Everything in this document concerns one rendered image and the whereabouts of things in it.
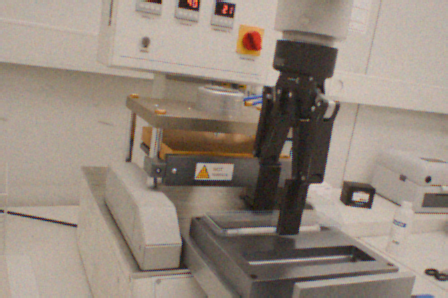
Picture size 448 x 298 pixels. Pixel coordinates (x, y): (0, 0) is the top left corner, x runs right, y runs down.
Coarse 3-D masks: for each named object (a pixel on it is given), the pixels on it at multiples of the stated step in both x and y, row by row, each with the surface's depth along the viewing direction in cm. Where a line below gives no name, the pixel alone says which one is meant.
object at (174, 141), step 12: (144, 132) 78; (168, 132) 77; (180, 132) 79; (192, 132) 81; (204, 132) 76; (144, 144) 79; (168, 144) 68; (180, 144) 69; (192, 144) 71; (204, 144) 72; (216, 144) 74; (228, 144) 75; (240, 144) 77; (252, 144) 78; (240, 156) 70; (252, 156) 70; (288, 156) 73
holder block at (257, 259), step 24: (216, 240) 52; (240, 240) 53; (264, 240) 54; (288, 240) 55; (312, 240) 56; (336, 240) 57; (216, 264) 50; (240, 264) 47; (264, 264) 51; (288, 264) 52; (312, 264) 53; (336, 264) 50; (360, 264) 51; (384, 264) 52; (240, 288) 45; (264, 288) 44; (288, 288) 46
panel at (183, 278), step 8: (152, 280) 55; (160, 280) 56; (168, 280) 56; (176, 280) 57; (184, 280) 57; (192, 280) 57; (152, 288) 55; (160, 288) 55; (168, 288) 56; (176, 288) 56; (184, 288) 57; (192, 288) 57; (200, 288) 58; (152, 296) 55; (160, 296) 55; (168, 296) 56; (176, 296) 56; (184, 296) 57; (192, 296) 57; (200, 296) 57
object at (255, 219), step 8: (208, 216) 56; (216, 216) 56; (224, 216) 56; (232, 216) 57; (240, 216) 57; (248, 216) 58; (256, 216) 58; (264, 216) 59; (272, 216) 59; (304, 216) 61; (312, 216) 62; (320, 216) 62; (328, 216) 63; (216, 224) 53; (224, 224) 54; (232, 224) 54; (240, 224) 55; (248, 224) 55; (256, 224) 55; (264, 224) 56; (272, 224) 56; (304, 224) 58; (312, 224) 58; (320, 224) 59; (328, 224) 59; (336, 224) 60
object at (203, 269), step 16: (192, 240) 57; (192, 256) 54; (192, 272) 54; (208, 272) 50; (400, 272) 47; (208, 288) 50; (224, 288) 46; (304, 288) 41; (320, 288) 42; (336, 288) 42; (352, 288) 43; (368, 288) 44; (384, 288) 45; (400, 288) 46
